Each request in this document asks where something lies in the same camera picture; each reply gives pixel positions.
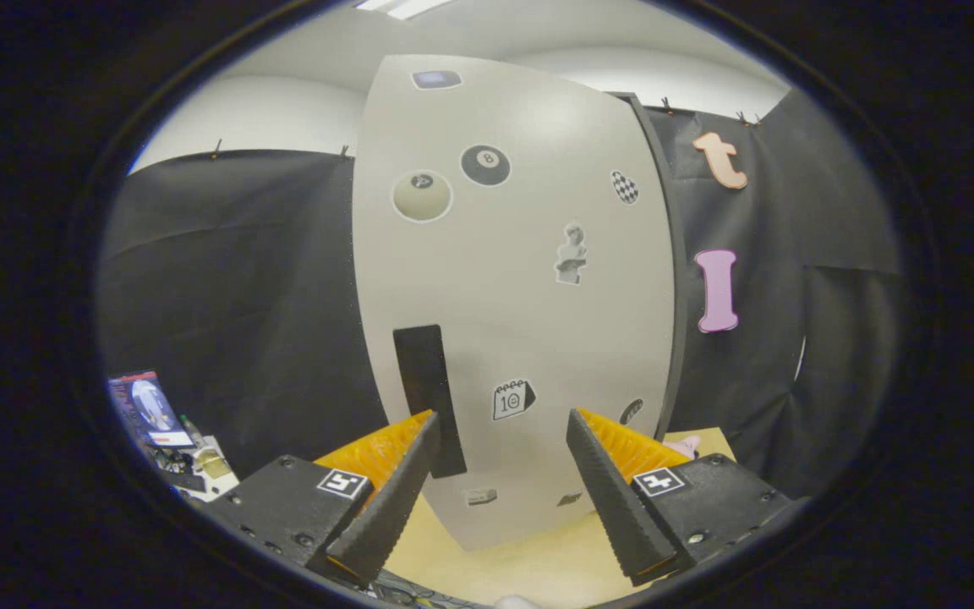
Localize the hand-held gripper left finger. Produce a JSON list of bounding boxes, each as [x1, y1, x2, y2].
[[195, 410, 442, 587]]

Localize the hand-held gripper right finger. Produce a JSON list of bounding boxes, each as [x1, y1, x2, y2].
[[565, 407, 796, 587]]

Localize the black backdrop cloth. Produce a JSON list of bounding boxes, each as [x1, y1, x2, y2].
[[98, 88, 907, 502]]

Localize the display screen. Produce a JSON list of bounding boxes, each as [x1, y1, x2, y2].
[[107, 369, 197, 450]]

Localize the ceiling light panel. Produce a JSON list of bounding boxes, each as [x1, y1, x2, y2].
[[355, 0, 456, 21]]

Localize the black floor cables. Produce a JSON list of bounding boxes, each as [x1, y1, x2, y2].
[[371, 570, 458, 608]]

